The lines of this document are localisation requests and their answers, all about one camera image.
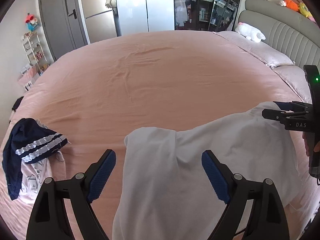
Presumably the pink storage basket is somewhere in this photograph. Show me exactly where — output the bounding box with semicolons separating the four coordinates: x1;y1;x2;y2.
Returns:
17;64;40;91

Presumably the white shirt with navy trim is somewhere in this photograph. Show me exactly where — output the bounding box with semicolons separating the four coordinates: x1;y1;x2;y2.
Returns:
112;102;301;239

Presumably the white plush toy on bed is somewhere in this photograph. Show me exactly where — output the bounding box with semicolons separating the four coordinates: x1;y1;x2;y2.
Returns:
235;22;266;43

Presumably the yellow plush toy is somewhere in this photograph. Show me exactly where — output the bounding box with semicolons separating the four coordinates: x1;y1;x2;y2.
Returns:
299;2;312;18

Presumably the white wardrobe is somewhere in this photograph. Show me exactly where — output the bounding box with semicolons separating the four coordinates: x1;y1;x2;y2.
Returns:
116;0;175;36

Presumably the white wire shelf rack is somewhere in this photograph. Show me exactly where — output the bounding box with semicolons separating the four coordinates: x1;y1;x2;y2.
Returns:
21;31;49;75

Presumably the silver refrigerator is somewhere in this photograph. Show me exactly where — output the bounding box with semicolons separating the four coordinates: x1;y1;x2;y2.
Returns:
81;0;118;43

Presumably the grey door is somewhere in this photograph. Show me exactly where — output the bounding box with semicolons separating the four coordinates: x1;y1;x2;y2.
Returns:
39;0;87;61

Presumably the navy skirt with white stripes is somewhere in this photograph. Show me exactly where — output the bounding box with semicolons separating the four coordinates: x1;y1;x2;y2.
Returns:
2;118;68;204

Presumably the red and blue plush toy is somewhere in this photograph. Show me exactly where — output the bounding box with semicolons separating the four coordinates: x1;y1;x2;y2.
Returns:
25;13;39;31

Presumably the pink satin pillow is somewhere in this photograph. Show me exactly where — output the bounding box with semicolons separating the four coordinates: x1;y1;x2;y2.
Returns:
215;31;295;68
273;66;312;103

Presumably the grey padded headboard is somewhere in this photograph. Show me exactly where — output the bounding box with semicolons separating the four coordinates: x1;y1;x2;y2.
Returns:
235;0;319;67

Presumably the orange plush toy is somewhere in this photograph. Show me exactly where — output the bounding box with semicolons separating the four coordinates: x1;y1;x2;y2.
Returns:
279;0;299;12

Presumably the dark glass wardrobe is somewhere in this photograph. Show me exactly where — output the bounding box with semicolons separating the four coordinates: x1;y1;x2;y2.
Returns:
174;0;240;32

